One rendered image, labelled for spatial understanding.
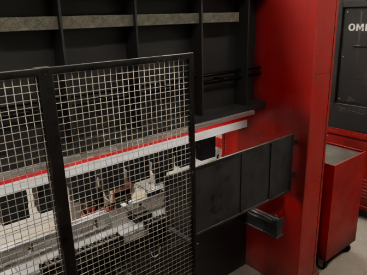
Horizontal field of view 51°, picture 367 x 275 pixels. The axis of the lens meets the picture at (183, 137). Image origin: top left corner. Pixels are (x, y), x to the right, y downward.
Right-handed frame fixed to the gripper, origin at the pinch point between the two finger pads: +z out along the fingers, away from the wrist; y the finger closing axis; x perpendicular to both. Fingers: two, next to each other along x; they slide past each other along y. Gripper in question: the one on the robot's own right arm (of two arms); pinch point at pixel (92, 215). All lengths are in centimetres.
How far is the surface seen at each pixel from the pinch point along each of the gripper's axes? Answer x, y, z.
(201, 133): 79, 42, -44
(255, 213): 90, 74, 14
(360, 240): 243, 36, 95
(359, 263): 209, 57, 100
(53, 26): -23, 90, -115
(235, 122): 114, 38, -46
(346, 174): 193, 71, 13
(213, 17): 80, 78, -118
